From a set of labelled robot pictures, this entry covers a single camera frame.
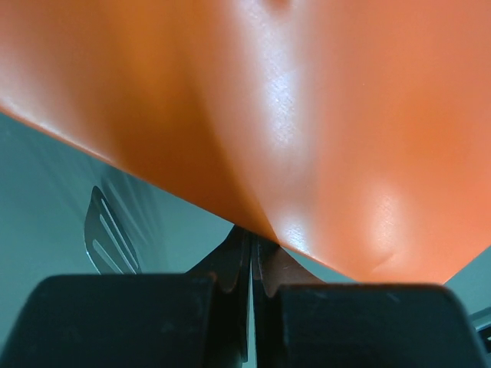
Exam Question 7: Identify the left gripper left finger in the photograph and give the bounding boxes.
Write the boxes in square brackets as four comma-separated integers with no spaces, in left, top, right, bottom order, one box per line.
[1,227,250,367]

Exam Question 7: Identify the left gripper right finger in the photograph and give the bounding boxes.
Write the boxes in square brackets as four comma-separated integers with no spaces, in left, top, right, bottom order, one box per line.
[251,238,489,367]

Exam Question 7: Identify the metal tongs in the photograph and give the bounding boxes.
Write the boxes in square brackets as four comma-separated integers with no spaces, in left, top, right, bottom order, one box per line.
[84,186,142,274]

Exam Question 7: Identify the orange box lid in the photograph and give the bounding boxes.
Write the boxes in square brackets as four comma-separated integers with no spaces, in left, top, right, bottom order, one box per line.
[1,1,490,283]

